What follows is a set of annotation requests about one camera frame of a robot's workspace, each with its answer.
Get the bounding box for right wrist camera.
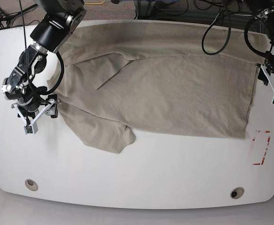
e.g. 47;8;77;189
24;123;38;135

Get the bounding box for table cable grommet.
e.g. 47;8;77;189
230;187;244;199
25;179;38;191

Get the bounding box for black tripod stand legs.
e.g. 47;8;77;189
0;0;44;30

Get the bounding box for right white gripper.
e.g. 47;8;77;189
11;95;61;126

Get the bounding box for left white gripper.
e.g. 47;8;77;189
256;64;274;97

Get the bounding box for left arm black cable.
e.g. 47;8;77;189
201;0;272;59

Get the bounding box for right table cable grommet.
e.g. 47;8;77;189
230;187;244;199

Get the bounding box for red tape rectangle marking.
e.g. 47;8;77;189
250;130;271;165

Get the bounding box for beige T-shirt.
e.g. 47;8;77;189
56;23;263;153

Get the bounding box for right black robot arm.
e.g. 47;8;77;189
1;0;86;134

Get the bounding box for left table cable grommet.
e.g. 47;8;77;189
25;179;38;191

